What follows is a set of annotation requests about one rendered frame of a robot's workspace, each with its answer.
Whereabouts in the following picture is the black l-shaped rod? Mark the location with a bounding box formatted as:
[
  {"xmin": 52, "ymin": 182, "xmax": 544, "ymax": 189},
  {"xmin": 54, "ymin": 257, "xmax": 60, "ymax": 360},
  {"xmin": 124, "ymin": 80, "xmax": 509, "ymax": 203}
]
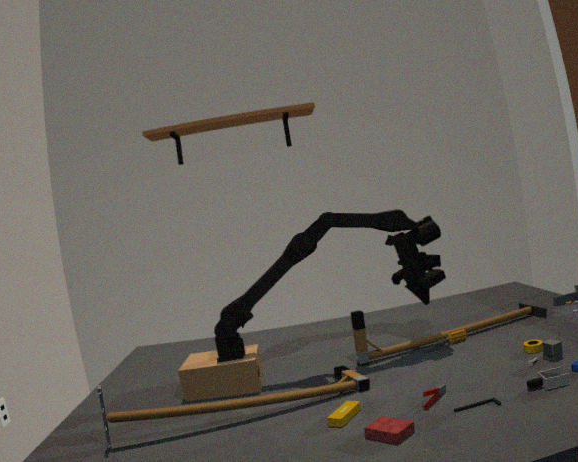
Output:
[{"xmin": 454, "ymin": 397, "xmax": 501, "ymax": 412}]

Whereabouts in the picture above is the yellow ring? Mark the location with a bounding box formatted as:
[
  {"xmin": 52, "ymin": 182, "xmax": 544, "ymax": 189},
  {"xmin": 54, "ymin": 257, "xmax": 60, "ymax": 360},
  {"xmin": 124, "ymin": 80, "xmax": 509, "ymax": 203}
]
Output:
[{"xmin": 523, "ymin": 339, "xmax": 543, "ymax": 353}]

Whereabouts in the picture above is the red flat block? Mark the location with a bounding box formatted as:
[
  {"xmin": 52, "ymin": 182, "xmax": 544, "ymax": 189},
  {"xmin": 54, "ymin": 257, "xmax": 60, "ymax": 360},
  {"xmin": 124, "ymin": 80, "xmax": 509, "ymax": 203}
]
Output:
[{"xmin": 364, "ymin": 416, "xmax": 415, "ymax": 444}]

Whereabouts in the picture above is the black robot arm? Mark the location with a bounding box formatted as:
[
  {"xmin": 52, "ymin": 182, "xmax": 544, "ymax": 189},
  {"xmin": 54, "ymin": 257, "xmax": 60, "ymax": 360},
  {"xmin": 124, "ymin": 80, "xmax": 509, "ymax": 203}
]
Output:
[{"xmin": 214, "ymin": 209, "xmax": 441, "ymax": 363}]

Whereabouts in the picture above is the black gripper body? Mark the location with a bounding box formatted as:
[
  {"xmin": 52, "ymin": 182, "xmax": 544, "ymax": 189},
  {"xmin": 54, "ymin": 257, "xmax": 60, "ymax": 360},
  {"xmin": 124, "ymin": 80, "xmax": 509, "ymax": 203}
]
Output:
[{"xmin": 392, "ymin": 250, "xmax": 446, "ymax": 289}]

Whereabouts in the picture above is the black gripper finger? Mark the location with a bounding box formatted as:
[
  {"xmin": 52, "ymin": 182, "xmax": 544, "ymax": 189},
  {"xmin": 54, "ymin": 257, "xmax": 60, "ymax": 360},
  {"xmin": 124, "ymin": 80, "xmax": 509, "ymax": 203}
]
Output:
[
  {"xmin": 413, "ymin": 285, "xmax": 430, "ymax": 305},
  {"xmin": 405, "ymin": 282, "xmax": 426, "ymax": 305}
]

